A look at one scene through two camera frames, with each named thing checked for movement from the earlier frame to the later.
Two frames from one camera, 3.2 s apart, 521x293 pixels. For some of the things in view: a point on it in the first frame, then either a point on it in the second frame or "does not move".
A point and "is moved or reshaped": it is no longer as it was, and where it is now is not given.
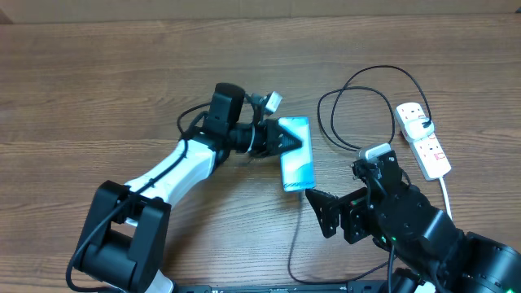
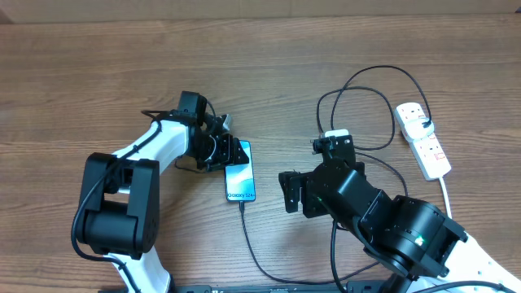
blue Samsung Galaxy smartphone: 298,165 → 239,182
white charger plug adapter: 415,130 does not move
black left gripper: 271,129 → 228,145
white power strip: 427,150 does not move
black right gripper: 326,205 → 309,205
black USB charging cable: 345,146 is moved or reshaped
